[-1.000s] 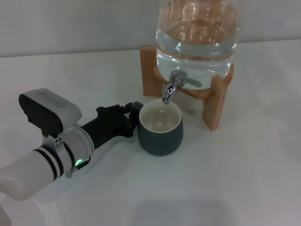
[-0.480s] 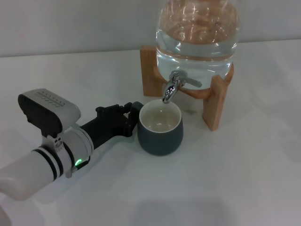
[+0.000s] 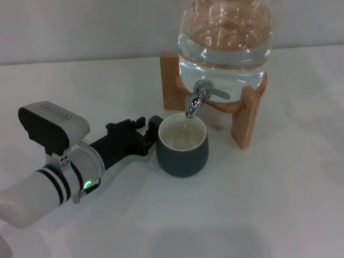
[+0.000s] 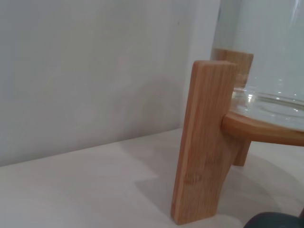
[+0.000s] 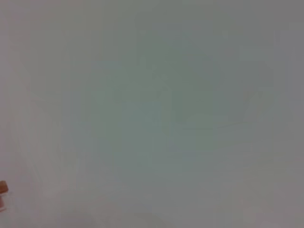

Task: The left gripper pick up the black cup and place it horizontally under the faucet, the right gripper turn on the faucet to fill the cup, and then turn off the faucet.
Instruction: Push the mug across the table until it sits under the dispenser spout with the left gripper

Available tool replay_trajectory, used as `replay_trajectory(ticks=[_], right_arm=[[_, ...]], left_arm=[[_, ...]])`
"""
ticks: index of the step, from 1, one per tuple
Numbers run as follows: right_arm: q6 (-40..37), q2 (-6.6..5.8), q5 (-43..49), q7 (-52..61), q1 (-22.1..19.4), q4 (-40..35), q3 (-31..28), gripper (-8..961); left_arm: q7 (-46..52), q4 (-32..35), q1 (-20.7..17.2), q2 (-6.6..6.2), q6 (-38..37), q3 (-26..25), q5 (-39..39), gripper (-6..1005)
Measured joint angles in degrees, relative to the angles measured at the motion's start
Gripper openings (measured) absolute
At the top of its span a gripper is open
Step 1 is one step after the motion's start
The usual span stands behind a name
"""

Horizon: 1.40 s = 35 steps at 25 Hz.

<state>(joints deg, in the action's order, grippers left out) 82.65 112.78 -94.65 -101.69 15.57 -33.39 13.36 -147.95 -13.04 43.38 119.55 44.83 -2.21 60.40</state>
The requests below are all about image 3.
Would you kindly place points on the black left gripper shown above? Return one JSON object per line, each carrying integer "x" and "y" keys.
{"x": 121, "y": 143}

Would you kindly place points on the dark cup with white interior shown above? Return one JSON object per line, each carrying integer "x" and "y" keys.
{"x": 182, "y": 161}

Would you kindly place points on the chrome faucet with lever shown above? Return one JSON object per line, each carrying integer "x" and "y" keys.
{"x": 194, "y": 103}

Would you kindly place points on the wooden jar stand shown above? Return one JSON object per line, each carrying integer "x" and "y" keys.
{"x": 244, "y": 123}

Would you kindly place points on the clear glass water jar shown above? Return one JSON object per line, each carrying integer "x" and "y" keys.
{"x": 225, "y": 61}

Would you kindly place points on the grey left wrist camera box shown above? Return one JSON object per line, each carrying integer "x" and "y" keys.
{"x": 53, "y": 126}

